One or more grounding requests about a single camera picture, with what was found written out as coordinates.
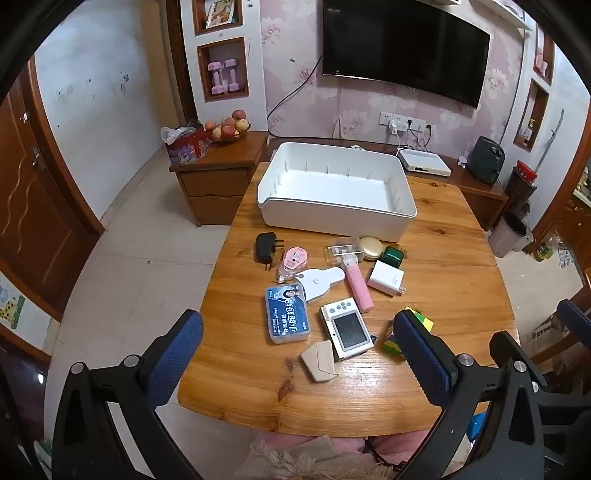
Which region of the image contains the pink fluffy cloth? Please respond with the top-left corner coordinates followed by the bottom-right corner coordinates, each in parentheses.
top-left (249, 429), bottom-right (444, 480)

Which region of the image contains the wooden door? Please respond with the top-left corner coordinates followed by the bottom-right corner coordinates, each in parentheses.
top-left (0, 55), bottom-right (105, 319)

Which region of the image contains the beige small case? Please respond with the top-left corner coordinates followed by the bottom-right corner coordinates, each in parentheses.
top-left (301, 340), bottom-right (338, 384)

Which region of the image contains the white plastic bag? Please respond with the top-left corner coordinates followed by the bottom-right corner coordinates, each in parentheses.
top-left (161, 124), bottom-right (199, 145)

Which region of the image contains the white plastic storage bin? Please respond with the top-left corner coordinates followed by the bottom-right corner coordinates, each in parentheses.
top-left (256, 141), bottom-right (417, 243)

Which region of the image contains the grey trash bin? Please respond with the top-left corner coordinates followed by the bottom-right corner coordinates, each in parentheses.
top-left (488, 211), bottom-right (534, 258)

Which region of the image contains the colourful puzzle cube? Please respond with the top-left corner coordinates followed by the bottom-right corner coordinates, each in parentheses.
top-left (379, 305), bottom-right (435, 358)

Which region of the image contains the black wall television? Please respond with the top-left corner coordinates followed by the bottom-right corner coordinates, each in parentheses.
top-left (322, 0), bottom-right (491, 110)

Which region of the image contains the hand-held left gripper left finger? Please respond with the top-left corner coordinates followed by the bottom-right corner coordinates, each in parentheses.
top-left (53, 308), bottom-right (205, 480)

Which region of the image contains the black power adapter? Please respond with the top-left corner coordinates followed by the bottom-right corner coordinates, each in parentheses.
top-left (255, 232), bottom-right (286, 271)

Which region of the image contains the white digital camera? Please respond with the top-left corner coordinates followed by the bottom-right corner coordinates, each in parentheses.
top-left (320, 299), bottom-right (375, 361)

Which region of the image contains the gold oval case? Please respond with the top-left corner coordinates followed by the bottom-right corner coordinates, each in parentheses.
top-left (359, 236), bottom-right (385, 263)

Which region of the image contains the black speaker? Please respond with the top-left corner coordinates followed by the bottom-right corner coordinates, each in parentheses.
top-left (468, 136), bottom-right (507, 185)

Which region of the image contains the blue card box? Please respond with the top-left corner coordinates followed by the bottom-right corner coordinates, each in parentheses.
top-left (264, 284), bottom-right (311, 345)

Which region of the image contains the clear plastic box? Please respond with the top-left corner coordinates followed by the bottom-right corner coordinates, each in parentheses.
top-left (324, 236), bottom-right (363, 266)

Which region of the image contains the pile of peaches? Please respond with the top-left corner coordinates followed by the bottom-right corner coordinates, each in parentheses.
top-left (204, 109), bottom-right (252, 141)

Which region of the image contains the black television cable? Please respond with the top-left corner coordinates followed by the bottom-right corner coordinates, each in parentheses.
top-left (267, 55), bottom-right (324, 136)

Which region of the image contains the wooden television cabinet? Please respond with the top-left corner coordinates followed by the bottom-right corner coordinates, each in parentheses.
top-left (168, 130), bottom-right (510, 232)

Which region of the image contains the dark jar with red lid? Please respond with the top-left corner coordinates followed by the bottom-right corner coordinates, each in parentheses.
top-left (505, 161), bottom-right (539, 214)

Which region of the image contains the colourful wall poster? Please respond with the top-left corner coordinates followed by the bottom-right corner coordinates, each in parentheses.
top-left (0, 272), bottom-right (26, 330)

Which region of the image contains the white tape dispenser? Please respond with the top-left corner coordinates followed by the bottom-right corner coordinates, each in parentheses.
top-left (294, 266), bottom-right (346, 305)

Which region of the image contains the red gift bag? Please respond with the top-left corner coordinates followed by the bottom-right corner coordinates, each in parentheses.
top-left (164, 127), bottom-right (214, 167)

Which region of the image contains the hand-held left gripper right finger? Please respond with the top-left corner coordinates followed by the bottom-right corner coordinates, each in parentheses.
top-left (392, 310), bottom-right (561, 480)

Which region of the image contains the white router box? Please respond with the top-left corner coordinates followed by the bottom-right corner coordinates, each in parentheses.
top-left (398, 148), bottom-right (452, 177)

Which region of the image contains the wooden framed wall niche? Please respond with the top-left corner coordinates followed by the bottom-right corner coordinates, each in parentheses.
top-left (513, 78), bottom-right (550, 152)
top-left (196, 36), bottom-right (250, 103)
top-left (536, 32), bottom-right (556, 86)
top-left (191, 0), bottom-right (244, 37)

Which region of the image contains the white wall power outlet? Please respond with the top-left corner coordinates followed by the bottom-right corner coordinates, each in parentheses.
top-left (379, 111), bottom-right (428, 133)

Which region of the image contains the pink correction tape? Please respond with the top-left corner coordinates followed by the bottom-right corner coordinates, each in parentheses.
top-left (276, 246), bottom-right (311, 284)

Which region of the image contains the cardboard box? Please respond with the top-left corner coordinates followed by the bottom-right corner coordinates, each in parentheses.
top-left (526, 314), bottom-right (571, 356)

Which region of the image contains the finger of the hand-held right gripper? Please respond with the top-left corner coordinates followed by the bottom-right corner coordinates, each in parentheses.
top-left (556, 299), bottom-right (591, 340)

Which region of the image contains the white charger plug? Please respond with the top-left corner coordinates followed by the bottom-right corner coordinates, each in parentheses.
top-left (367, 260), bottom-right (408, 296)

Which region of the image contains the wooden side cabinet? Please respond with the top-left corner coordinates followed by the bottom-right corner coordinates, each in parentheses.
top-left (556, 191), bottom-right (591, 252)

